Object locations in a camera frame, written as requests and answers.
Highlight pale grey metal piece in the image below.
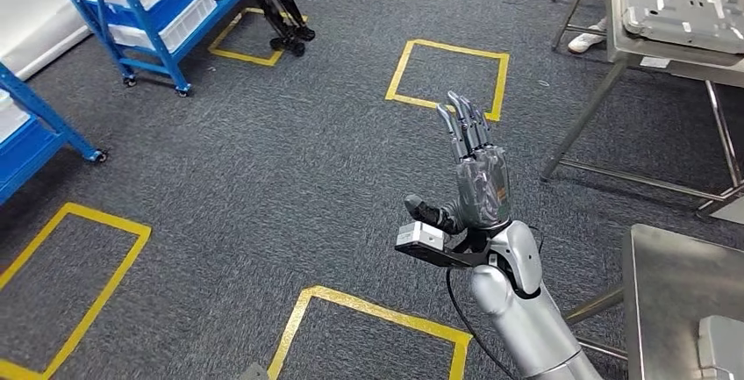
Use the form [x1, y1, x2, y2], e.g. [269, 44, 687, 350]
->
[697, 314, 744, 380]

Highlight stainless steel workbench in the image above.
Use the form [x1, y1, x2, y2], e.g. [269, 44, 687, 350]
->
[539, 0, 744, 219]

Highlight black humanoid robot legs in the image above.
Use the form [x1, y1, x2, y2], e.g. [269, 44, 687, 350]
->
[242, 0, 317, 58]

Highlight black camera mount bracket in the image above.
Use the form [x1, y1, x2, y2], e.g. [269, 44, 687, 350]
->
[395, 228, 498, 269]

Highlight blue wheeled cart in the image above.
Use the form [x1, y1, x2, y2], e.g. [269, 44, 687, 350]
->
[39, 0, 252, 98]

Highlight yellow floor tape square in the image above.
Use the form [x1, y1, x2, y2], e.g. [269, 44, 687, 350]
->
[0, 202, 153, 380]
[266, 285, 474, 380]
[207, 7, 309, 68]
[384, 39, 511, 123]

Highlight blue metal shelf rack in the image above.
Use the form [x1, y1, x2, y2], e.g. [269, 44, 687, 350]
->
[0, 61, 110, 207]

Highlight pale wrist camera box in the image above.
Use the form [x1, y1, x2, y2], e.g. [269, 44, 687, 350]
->
[395, 221, 450, 252]

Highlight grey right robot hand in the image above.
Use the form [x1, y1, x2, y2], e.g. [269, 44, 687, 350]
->
[404, 90, 513, 235]

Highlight white plastic crate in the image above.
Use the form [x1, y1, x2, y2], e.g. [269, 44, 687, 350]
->
[0, 89, 32, 143]

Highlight stamped grey metal panel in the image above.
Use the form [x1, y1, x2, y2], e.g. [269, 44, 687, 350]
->
[619, 0, 744, 56]

